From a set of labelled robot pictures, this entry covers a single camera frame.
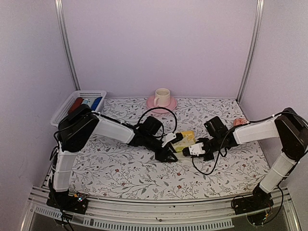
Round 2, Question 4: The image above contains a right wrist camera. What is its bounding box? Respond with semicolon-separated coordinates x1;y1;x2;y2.
182;143;205;156

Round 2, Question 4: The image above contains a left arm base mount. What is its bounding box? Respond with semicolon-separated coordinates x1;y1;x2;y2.
46;190;89;215

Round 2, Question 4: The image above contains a right aluminium frame post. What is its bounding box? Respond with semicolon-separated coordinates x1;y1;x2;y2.
236;0;264;104

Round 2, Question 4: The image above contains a cream ceramic mug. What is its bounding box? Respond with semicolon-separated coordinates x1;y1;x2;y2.
153;88;170;107

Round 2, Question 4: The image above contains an aluminium frame post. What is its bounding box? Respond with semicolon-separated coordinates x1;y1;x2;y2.
236;0;264;104
54;0;81;90

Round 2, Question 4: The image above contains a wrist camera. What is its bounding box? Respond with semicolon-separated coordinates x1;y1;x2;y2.
182;143;205;156
162;132;183;147

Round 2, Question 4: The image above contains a pink plate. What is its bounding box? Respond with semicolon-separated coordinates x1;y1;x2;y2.
146;95;178;114

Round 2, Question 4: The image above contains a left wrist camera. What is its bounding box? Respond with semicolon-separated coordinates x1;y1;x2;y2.
162;132;183;147

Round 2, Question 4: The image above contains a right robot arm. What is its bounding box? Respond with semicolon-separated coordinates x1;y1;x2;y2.
189;107;308;210

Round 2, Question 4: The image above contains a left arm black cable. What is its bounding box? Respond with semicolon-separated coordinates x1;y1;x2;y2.
139;107;178;135

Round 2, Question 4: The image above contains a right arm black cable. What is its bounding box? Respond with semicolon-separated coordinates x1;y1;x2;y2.
192;129;236;175

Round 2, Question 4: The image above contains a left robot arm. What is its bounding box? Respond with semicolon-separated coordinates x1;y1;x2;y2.
49;105;178;209

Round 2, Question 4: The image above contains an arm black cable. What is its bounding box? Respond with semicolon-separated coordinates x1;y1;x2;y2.
192;129;236;175
139;107;178;135

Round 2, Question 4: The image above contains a yellow patterned towel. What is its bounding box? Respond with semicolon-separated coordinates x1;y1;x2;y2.
171;131;196;160

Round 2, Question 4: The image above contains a front aluminium rail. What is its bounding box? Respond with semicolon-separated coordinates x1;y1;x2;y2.
21;187;303;231

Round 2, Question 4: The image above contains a white plastic basket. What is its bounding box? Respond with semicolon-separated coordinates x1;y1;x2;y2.
50;90;107;127

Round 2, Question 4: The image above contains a left aluminium frame post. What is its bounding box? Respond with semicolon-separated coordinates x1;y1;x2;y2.
54;0;81;90

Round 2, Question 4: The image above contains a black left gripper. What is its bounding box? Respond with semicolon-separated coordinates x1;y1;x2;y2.
144;134;178;162

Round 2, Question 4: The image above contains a dark red rolled towel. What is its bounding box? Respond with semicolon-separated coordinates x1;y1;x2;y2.
67;97;83;114

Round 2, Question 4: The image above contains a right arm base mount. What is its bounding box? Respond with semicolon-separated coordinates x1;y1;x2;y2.
231;190;274;215

